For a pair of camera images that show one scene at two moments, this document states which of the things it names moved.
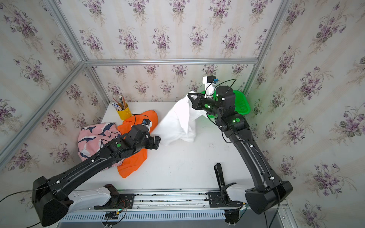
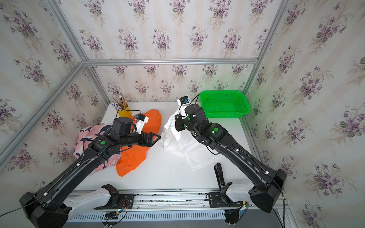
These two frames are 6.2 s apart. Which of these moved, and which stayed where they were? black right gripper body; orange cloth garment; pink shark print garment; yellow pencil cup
Moved: black right gripper body
Stayed: pink shark print garment; orange cloth garment; yellow pencil cup
